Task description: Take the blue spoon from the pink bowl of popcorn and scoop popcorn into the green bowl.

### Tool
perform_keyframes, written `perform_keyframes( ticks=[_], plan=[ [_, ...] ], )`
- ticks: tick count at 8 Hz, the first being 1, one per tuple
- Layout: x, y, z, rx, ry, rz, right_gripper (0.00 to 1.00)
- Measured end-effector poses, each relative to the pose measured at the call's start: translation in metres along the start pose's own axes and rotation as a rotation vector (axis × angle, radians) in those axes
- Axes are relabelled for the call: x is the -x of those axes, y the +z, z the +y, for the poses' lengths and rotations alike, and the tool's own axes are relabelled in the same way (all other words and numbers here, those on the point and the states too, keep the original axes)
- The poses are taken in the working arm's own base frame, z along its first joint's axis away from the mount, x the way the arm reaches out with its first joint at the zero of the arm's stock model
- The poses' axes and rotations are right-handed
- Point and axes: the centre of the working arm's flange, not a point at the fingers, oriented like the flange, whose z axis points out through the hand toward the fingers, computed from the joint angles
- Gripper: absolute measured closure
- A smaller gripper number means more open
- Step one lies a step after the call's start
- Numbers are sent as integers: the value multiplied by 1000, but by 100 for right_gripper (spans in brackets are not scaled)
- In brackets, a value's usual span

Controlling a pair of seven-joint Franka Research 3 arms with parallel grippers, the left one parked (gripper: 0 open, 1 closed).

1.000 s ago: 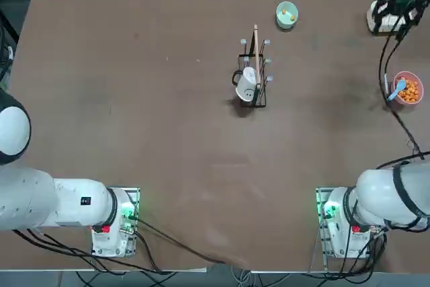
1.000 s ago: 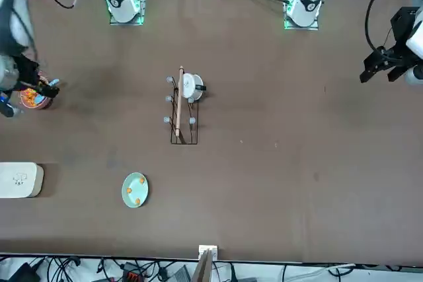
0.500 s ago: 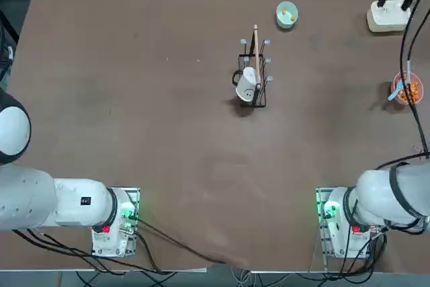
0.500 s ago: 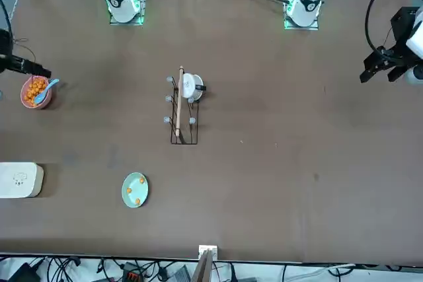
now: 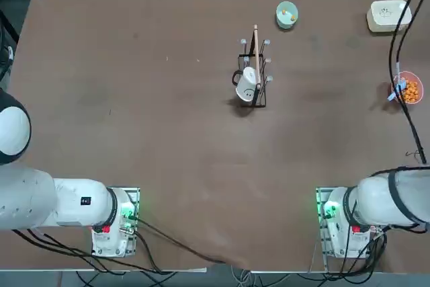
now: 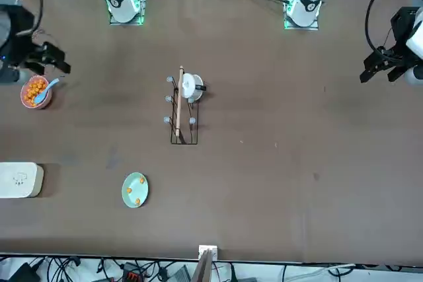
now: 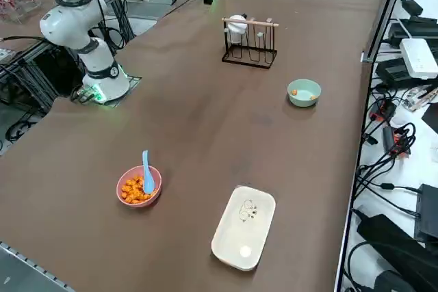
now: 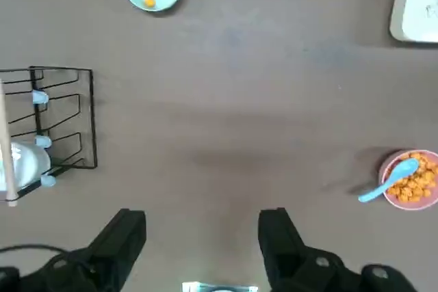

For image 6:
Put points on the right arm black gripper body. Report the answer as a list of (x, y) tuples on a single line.
[(23, 31)]

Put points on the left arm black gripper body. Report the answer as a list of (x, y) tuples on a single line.
[(403, 26)]

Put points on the blue plastic spoon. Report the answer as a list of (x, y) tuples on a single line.
[(41, 97)]

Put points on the orange popcorn pile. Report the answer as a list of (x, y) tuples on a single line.
[(31, 90)]

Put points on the pink bowl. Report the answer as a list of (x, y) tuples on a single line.
[(31, 107)]

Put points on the green bowl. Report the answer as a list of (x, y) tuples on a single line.
[(133, 196)]

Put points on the beige rectangular lidded box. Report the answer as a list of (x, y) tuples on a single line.
[(16, 179)]

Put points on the white mug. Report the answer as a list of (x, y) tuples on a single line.
[(190, 85)]

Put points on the black power adapter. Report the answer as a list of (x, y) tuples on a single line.
[(20, 272)]

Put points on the black hub with red lights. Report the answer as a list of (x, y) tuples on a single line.
[(132, 274)]

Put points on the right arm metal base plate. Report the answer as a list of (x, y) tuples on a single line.
[(127, 23)]

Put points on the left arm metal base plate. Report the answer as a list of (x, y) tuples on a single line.
[(302, 28)]

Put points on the white post bracket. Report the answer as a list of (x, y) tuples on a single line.
[(215, 250)]

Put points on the aluminium camera post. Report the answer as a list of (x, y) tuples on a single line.
[(203, 268)]

